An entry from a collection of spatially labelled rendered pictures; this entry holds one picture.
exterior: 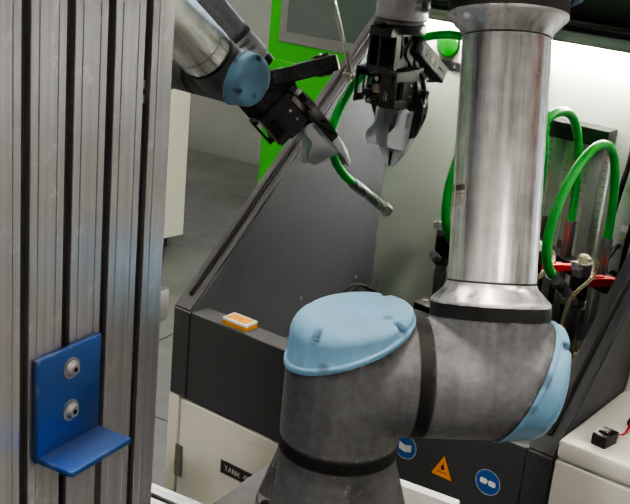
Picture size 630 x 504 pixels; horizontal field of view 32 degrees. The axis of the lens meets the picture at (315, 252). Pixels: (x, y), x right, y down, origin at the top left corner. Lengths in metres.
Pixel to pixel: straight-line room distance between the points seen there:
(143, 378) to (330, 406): 0.17
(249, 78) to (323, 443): 0.62
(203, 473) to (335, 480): 0.90
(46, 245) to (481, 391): 0.42
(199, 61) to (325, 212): 0.67
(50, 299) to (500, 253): 0.42
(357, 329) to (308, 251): 1.06
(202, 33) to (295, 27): 3.35
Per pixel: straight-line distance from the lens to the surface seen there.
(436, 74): 1.66
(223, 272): 1.86
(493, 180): 1.03
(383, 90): 1.56
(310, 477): 1.04
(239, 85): 1.48
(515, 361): 1.03
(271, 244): 1.94
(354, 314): 1.02
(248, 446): 1.83
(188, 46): 1.44
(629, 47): 1.90
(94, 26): 0.84
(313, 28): 4.73
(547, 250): 1.55
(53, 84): 0.81
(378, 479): 1.06
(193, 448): 1.92
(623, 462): 1.47
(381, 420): 1.02
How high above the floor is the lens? 1.64
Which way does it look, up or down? 19 degrees down
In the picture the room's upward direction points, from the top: 5 degrees clockwise
